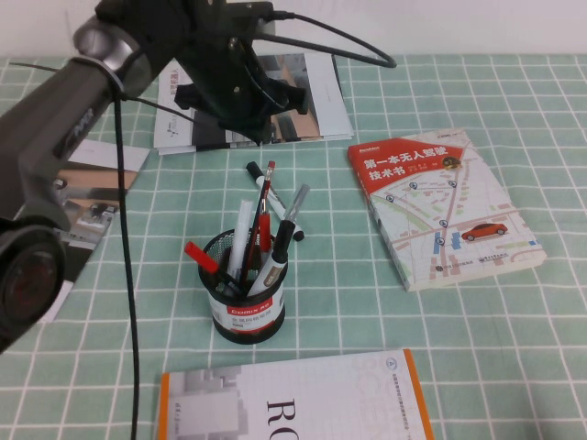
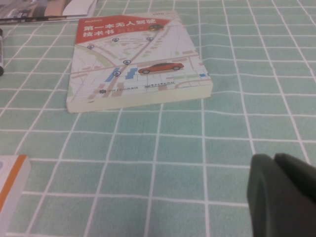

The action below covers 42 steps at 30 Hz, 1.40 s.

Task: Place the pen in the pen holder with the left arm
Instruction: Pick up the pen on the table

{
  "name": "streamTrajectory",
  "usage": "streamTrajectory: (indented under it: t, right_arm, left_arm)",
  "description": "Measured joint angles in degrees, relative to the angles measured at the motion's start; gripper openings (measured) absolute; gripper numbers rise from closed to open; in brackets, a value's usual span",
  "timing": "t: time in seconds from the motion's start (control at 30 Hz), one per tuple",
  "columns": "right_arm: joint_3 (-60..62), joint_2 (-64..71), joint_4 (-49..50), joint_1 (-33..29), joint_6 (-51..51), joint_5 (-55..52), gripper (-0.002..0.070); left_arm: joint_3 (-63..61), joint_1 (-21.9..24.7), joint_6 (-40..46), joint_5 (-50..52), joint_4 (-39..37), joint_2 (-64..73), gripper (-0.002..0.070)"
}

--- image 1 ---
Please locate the white pen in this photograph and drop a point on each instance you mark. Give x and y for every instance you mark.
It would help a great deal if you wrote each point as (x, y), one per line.
(241, 229)

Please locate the white brochure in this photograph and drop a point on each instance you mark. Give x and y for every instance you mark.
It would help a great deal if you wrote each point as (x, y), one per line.
(345, 119)

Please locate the green checked tablecloth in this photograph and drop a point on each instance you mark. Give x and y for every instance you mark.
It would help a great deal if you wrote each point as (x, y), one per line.
(458, 357)

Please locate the robot photo brochure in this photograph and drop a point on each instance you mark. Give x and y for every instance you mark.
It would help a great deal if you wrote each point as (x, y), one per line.
(91, 201)
(321, 91)

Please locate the black marker with grey label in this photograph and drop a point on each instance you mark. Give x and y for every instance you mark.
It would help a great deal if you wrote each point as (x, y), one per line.
(275, 197)

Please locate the white book with orange edge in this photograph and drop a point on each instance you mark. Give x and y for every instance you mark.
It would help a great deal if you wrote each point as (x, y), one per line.
(293, 403)

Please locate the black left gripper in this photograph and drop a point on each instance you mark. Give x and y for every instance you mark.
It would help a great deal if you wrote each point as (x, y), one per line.
(229, 87)

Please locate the black-capped marker with brown label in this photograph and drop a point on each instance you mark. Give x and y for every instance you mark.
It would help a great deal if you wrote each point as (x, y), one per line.
(283, 243)

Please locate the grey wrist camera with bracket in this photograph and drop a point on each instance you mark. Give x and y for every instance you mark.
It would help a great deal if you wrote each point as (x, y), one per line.
(243, 8)

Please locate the red book with map cover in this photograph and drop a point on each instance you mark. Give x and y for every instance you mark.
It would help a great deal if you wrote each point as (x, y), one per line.
(454, 215)

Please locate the pens in holder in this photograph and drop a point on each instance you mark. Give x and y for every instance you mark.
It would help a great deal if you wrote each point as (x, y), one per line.
(265, 192)

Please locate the black pen with red cap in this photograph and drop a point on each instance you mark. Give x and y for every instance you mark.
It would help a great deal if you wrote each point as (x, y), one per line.
(202, 257)

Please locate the silver pen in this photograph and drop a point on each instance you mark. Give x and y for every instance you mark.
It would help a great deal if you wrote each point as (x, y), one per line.
(297, 199)

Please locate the black mesh pen holder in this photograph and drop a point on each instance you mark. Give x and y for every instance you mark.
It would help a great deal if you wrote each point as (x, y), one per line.
(250, 316)

